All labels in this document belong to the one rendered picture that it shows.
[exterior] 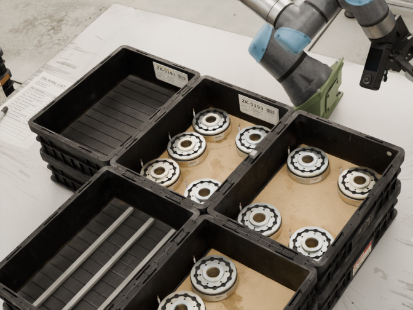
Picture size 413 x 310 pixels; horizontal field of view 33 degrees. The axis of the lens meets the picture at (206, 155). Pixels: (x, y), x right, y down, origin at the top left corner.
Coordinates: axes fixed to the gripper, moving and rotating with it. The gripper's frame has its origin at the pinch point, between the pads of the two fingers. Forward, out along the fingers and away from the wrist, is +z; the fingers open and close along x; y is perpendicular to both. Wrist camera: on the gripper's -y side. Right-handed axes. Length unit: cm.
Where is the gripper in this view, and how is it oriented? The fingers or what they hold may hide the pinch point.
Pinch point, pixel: (407, 90)
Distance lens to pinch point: 181.1
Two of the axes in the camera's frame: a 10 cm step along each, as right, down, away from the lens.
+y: 6.4, -7.5, 1.6
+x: -5.5, -3.0, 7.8
